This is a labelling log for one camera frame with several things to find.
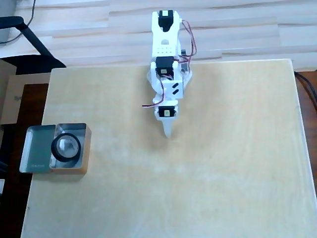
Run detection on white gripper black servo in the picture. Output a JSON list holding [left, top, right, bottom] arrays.
[[153, 97, 180, 139]]

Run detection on black tape roll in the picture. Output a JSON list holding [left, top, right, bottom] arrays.
[[51, 132, 81, 163]]

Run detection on grey metal tin lid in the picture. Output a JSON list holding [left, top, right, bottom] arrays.
[[19, 124, 56, 174]]

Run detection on dark brown desk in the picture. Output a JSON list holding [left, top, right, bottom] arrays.
[[0, 83, 50, 238]]

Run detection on printed cardboard box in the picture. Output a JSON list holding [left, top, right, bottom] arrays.
[[0, 72, 52, 125]]

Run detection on red black servo cable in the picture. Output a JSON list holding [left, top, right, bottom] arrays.
[[180, 19, 198, 62], [142, 76, 166, 109]]

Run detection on thick black cable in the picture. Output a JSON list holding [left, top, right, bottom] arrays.
[[293, 71, 317, 112]]

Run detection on thin black cable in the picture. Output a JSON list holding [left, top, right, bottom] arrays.
[[0, 0, 37, 47]]

